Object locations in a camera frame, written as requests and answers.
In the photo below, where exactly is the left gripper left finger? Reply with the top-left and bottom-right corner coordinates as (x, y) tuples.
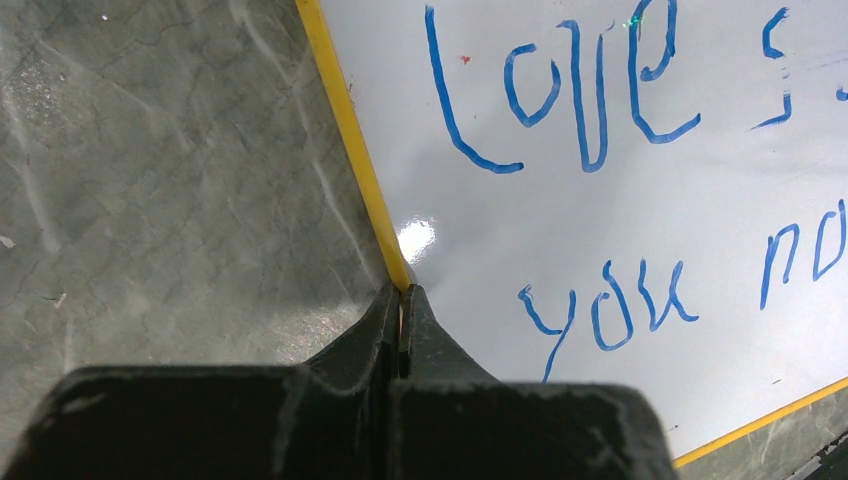
(2, 286), (400, 479)

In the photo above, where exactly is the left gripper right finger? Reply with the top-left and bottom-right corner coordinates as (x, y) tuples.
(397, 285), (678, 479)

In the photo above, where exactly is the yellow framed whiteboard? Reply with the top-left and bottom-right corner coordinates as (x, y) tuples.
(297, 1), (847, 479)

